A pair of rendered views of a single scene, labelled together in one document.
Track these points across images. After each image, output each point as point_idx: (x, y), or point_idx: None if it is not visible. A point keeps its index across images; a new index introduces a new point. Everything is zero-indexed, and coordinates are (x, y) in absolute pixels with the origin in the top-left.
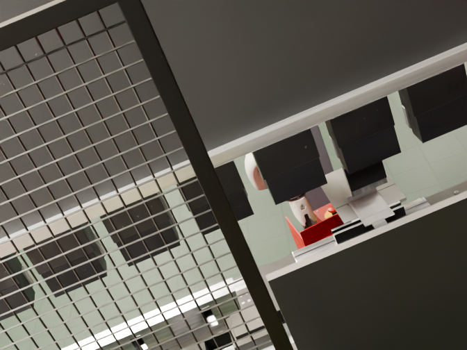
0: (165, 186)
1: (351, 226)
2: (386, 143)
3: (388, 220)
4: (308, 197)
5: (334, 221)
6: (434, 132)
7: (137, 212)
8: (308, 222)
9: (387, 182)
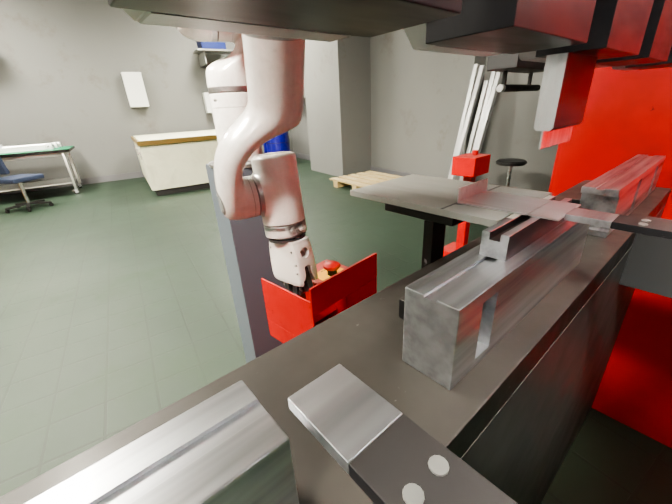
0: None
1: (524, 223)
2: (645, 9)
3: (555, 223)
4: (260, 275)
5: (352, 275)
6: (657, 45)
7: None
8: (308, 280)
9: (569, 139)
